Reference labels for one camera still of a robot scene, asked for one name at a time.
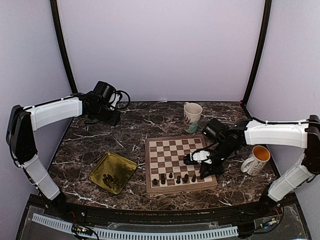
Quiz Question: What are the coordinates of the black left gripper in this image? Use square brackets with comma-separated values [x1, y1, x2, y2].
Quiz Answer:
[91, 103, 121, 127]

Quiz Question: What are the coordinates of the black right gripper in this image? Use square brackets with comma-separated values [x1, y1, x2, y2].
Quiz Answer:
[199, 138, 237, 178]

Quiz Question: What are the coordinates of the dark chess piece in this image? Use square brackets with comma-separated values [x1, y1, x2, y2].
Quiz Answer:
[191, 175, 197, 182]
[182, 174, 189, 183]
[176, 175, 181, 184]

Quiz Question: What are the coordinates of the gold metal tray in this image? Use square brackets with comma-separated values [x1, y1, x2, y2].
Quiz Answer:
[88, 152, 138, 195]

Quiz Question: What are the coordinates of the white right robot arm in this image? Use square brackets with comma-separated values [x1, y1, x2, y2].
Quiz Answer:
[190, 115, 320, 217]

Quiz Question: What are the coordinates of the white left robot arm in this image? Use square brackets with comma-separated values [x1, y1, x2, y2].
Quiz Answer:
[6, 81, 126, 218]

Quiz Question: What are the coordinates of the wooden chess board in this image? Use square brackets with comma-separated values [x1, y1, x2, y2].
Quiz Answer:
[145, 135, 218, 195]

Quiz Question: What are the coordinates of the pile of dark chess pieces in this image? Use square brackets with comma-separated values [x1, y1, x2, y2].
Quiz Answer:
[102, 174, 123, 188]

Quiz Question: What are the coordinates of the white mug orange inside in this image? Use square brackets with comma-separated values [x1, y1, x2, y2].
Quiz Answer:
[240, 145, 271, 176]

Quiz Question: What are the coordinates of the cream floral mug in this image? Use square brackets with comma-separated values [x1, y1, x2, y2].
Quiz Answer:
[183, 102, 203, 134]

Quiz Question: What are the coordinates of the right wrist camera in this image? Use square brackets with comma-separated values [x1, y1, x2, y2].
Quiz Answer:
[183, 150, 212, 165]

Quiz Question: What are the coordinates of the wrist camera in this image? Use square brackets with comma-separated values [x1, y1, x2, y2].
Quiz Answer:
[183, 150, 212, 165]
[109, 92, 122, 107]

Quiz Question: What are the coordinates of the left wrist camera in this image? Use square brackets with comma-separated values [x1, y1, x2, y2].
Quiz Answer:
[109, 92, 122, 107]

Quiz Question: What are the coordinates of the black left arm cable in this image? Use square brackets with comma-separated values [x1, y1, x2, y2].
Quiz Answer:
[114, 89, 132, 111]

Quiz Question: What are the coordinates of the white slotted cable duct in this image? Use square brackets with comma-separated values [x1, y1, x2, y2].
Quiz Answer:
[31, 213, 239, 240]

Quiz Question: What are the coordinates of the black front rail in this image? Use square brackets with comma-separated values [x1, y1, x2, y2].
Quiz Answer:
[82, 207, 246, 224]

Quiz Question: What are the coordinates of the left black frame post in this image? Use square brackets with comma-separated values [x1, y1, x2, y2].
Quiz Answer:
[49, 0, 79, 94]

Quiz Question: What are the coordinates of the black frame post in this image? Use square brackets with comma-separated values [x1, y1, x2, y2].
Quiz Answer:
[241, 0, 272, 106]
[49, 0, 79, 94]

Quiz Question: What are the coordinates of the right black frame post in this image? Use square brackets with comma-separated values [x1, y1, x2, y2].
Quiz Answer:
[241, 0, 272, 106]

